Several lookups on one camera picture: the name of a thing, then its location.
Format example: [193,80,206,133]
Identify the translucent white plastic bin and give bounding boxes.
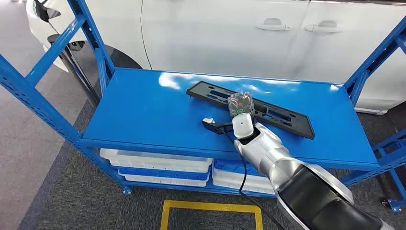
[100,148,213,173]

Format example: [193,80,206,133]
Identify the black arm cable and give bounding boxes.
[219,125,286,230]

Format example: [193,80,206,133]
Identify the blue steel shelf rack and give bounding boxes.
[0,0,406,199]

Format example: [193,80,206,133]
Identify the white car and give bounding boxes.
[26,0,406,115]

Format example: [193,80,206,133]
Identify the long black plastic part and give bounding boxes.
[186,80,316,140]

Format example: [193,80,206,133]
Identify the blue plastic bin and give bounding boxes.
[213,159,265,177]
[111,165,211,182]

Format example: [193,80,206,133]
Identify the dark metal pole stand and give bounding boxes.
[47,34,101,109]

